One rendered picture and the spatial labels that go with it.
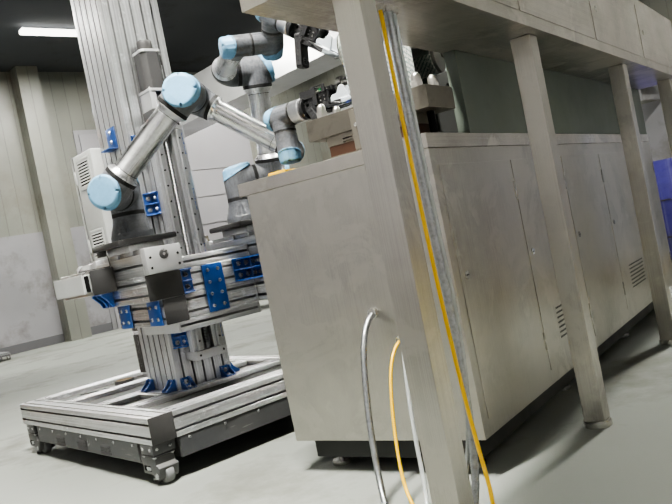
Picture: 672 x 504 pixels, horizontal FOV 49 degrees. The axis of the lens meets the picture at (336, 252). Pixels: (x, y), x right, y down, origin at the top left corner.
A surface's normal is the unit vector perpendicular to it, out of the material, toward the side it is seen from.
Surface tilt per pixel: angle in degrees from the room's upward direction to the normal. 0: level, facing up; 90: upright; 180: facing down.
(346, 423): 90
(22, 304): 90
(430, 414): 90
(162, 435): 90
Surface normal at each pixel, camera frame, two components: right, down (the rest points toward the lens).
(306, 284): -0.57, 0.13
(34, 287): 0.65, -0.11
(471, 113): 0.80, -0.15
